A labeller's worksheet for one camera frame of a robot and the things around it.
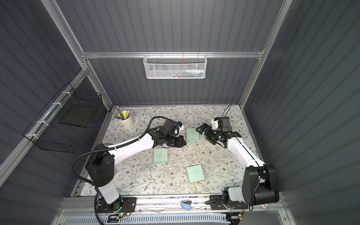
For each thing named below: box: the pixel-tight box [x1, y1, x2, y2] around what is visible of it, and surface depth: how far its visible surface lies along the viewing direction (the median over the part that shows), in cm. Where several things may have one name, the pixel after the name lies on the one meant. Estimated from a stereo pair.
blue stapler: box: [180, 199, 193, 211], surface depth 74 cm
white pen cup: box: [118, 114, 135, 129], surface depth 102 cm
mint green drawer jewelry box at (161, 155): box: [153, 147, 169, 164], surface depth 91 cm
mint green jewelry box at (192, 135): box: [186, 127, 200, 143], surface depth 101 cm
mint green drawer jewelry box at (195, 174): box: [186, 164, 206, 185], surface depth 83 cm
